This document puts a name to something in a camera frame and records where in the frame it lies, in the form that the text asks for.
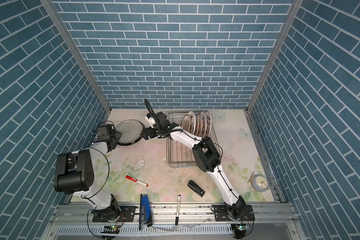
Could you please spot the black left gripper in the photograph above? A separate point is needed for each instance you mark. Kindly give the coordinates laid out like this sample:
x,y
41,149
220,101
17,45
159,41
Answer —
x,y
116,134

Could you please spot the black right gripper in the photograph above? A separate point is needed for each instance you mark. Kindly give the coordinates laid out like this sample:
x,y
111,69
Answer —
x,y
150,130

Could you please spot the grey ribbed plate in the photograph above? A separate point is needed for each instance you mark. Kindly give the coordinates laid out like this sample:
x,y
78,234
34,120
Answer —
x,y
131,132

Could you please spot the watermelon pattern white plate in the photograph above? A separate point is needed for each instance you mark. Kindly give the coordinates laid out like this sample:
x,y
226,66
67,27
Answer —
x,y
192,117

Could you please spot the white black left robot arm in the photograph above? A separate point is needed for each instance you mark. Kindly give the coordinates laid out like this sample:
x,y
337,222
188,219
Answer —
x,y
74,173

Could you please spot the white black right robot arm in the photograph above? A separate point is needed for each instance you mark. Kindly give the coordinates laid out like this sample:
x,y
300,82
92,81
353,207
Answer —
x,y
230,196

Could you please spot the orange sunburst white plate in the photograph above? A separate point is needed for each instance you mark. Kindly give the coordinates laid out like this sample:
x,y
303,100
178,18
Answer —
x,y
186,123

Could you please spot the red white marker pen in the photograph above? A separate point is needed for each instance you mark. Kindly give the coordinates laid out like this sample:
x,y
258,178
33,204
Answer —
x,y
137,181

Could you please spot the rearmost floral patterned plate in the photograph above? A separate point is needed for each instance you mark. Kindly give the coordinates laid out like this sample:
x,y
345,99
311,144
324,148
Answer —
x,y
208,123

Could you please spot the black stapler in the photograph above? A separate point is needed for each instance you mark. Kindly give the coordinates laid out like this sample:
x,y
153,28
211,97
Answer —
x,y
196,188

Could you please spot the blue black box cutter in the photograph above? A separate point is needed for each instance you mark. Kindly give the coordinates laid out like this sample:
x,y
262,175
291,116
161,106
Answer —
x,y
145,216

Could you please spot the black white marker pen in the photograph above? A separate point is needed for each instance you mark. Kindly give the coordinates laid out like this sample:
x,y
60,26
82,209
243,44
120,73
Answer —
x,y
178,210

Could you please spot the white alarm clock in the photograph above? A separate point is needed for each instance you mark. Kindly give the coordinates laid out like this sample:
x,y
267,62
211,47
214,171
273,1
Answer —
x,y
258,183

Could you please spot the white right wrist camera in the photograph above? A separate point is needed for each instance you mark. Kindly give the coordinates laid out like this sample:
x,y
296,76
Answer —
x,y
151,120

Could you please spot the chrome wire dish rack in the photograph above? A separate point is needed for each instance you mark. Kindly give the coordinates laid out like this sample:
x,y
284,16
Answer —
x,y
204,150

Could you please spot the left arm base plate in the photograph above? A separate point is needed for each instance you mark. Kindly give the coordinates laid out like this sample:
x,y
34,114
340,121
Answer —
x,y
123,213

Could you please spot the aluminium front rail frame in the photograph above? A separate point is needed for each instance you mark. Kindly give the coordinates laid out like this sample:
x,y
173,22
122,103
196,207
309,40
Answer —
x,y
272,220

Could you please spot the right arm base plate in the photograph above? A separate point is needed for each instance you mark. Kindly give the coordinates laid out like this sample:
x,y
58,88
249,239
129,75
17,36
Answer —
x,y
225,213

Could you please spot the white slotted cable duct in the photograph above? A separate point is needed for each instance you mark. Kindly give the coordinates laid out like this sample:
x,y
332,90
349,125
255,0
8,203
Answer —
x,y
155,230

